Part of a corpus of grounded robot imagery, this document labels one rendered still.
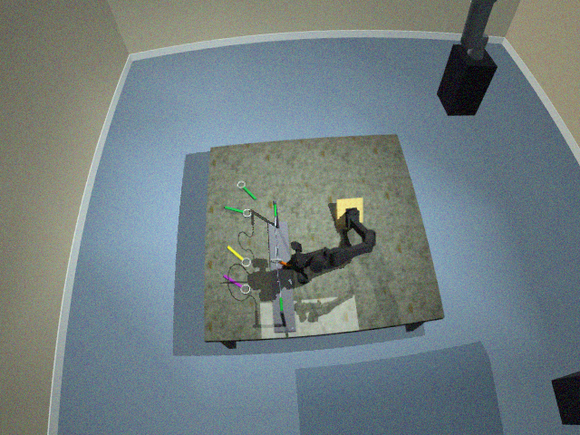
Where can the orange handle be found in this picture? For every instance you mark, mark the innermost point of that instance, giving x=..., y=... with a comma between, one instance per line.
x=279, y=262

